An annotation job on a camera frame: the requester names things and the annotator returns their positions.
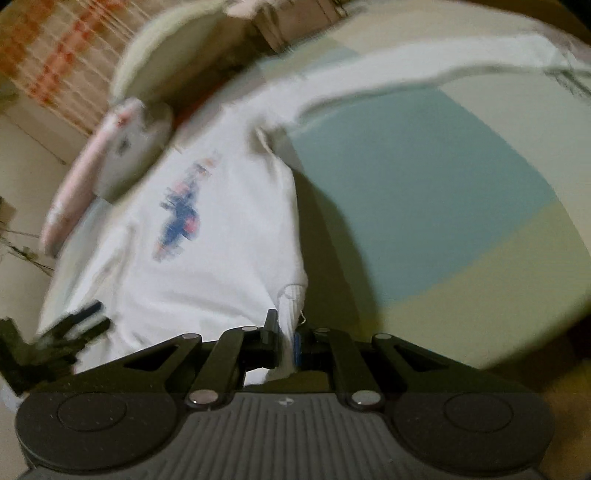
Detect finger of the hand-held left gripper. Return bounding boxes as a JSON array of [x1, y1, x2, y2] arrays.
[[41, 300, 112, 354]]

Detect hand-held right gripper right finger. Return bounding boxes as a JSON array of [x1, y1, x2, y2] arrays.
[[294, 326, 467, 409]]

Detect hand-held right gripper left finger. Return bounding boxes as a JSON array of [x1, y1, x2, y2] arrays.
[[90, 310, 280, 409]]

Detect white printed long-sleeve shirt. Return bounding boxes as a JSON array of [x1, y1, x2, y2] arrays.
[[41, 28, 591, 385]]

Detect pink floral pillow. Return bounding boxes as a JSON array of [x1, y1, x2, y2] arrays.
[[39, 99, 144, 257]]

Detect grey round cushion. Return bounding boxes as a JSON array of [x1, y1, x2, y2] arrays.
[[95, 99, 174, 202]]

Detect orange patterned curtain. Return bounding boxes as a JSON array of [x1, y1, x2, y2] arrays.
[[9, 0, 153, 136]]

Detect white pillow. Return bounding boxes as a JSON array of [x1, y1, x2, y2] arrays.
[[111, 0, 259, 100]]

